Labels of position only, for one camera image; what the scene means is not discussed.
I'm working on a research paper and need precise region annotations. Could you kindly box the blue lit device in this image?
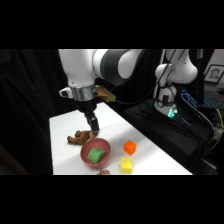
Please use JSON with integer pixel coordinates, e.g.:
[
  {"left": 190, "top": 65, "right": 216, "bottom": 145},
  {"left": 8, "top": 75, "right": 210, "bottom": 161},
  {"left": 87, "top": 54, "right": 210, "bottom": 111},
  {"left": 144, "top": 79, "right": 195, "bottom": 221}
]
[{"left": 180, "top": 88, "right": 200, "bottom": 110}]

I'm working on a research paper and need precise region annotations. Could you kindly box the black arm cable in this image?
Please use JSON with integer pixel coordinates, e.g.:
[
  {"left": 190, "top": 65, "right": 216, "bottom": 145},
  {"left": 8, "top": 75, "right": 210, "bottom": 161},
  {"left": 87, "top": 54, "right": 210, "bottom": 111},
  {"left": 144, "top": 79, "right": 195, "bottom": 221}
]
[{"left": 113, "top": 49, "right": 188, "bottom": 106}]

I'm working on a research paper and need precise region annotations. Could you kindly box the tan wrist camera box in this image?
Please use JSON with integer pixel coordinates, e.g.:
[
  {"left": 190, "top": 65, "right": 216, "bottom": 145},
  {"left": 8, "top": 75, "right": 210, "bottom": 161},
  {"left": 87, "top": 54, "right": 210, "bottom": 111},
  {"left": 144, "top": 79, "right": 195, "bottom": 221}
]
[{"left": 94, "top": 85, "right": 118, "bottom": 103}]

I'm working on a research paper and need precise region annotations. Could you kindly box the backlit keyboard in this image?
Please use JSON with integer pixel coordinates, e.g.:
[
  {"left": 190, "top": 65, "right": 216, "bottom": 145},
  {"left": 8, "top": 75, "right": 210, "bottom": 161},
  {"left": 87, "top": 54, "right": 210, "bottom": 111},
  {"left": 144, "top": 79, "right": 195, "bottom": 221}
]
[{"left": 202, "top": 92, "right": 224, "bottom": 110}]

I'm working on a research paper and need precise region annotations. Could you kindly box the pink bowl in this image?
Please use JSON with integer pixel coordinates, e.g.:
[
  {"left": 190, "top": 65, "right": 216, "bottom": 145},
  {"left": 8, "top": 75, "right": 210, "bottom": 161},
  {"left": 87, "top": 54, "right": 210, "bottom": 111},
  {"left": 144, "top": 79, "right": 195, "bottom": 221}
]
[{"left": 79, "top": 137, "right": 112, "bottom": 170}]

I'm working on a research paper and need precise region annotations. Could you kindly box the small tan knobbly object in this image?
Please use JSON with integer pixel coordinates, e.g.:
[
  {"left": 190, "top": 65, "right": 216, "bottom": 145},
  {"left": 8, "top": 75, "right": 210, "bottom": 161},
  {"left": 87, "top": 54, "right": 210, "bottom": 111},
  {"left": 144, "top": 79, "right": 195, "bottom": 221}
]
[{"left": 96, "top": 169, "right": 111, "bottom": 176}]

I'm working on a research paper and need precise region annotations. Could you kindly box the black curtain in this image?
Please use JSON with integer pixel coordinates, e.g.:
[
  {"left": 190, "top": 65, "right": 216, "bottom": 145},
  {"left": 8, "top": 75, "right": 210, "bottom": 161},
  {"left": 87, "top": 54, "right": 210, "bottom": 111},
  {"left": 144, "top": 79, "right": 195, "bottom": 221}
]
[{"left": 0, "top": 49, "right": 134, "bottom": 176}]

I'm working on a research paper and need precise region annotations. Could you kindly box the green triangle block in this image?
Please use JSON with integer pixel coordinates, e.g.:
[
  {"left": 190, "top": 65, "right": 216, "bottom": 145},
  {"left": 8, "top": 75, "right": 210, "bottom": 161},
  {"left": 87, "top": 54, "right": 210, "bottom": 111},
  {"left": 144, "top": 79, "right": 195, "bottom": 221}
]
[{"left": 86, "top": 147, "right": 108, "bottom": 165}]

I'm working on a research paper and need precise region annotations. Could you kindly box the framed portrait picture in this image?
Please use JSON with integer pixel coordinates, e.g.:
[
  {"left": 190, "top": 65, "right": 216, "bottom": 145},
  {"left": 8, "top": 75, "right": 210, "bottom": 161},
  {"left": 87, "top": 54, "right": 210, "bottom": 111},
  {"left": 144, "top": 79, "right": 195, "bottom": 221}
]
[{"left": 203, "top": 64, "right": 224, "bottom": 84}]

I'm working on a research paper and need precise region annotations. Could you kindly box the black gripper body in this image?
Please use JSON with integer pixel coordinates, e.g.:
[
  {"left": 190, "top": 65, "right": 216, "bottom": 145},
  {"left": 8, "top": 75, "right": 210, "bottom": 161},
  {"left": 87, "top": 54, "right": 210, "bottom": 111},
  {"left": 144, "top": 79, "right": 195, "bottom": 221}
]
[{"left": 75, "top": 99, "right": 100, "bottom": 117}]

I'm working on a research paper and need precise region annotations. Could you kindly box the yellow cable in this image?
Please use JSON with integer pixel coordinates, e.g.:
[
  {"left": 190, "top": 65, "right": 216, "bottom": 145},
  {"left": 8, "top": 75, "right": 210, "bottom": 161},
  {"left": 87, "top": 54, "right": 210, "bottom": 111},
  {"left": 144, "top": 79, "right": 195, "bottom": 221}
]
[{"left": 209, "top": 108, "right": 224, "bottom": 152}]

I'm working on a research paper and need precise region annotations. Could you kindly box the yellow cube block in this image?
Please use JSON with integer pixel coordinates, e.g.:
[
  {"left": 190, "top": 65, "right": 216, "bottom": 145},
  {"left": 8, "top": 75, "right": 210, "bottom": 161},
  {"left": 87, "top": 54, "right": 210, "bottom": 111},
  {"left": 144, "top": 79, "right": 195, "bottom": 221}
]
[{"left": 120, "top": 157, "right": 133, "bottom": 175}]

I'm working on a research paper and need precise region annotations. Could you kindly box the black robot stand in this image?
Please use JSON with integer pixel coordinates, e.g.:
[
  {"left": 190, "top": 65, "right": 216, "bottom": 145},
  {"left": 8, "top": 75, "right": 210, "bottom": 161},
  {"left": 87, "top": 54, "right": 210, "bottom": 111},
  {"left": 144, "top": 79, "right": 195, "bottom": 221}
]
[{"left": 121, "top": 97, "right": 215, "bottom": 176}]

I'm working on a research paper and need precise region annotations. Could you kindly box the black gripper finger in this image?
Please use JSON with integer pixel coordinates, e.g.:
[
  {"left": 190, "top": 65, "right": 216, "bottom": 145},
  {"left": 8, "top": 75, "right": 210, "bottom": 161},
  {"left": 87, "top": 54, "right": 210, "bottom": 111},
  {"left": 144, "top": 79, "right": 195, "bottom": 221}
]
[
  {"left": 84, "top": 113, "right": 94, "bottom": 132},
  {"left": 89, "top": 112, "right": 101, "bottom": 137}
]

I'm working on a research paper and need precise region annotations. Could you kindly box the brown plush toy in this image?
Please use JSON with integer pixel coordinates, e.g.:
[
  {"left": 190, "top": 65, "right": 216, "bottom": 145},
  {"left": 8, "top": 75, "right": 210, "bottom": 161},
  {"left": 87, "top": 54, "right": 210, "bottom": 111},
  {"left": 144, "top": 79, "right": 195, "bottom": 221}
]
[{"left": 66, "top": 129, "right": 96, "bottom": 146}]

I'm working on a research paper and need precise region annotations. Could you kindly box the orange cube block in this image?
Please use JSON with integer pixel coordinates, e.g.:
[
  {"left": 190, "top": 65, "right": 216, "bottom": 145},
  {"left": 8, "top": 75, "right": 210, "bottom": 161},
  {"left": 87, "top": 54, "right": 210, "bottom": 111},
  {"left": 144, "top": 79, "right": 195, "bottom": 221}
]
[{"left": 123, "top": 140, "right": 137, "bottom": 156}]

